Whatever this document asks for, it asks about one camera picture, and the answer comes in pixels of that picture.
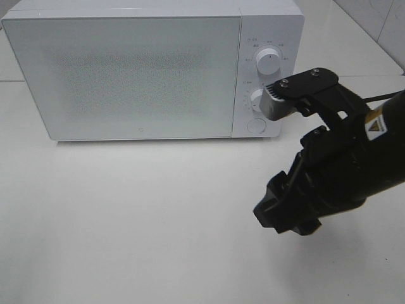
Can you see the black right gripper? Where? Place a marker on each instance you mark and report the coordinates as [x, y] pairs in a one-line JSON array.
[[331, 174]]

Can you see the white round door button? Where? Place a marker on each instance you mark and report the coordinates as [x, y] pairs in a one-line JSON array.
[[256, 126]]

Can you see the white timer knob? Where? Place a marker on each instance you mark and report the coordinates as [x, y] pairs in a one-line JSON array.
[[255, 99]]

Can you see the white microwave door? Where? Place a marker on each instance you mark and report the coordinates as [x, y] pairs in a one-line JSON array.
[[128, 78]]

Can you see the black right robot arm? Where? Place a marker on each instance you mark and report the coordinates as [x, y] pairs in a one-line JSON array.
[[384, 127]]

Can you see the white upper power knob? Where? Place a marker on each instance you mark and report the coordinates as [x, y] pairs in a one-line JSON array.
[[268, 60]]

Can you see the white microwave oven body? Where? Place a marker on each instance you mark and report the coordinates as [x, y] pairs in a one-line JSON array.
[[262, 23]]

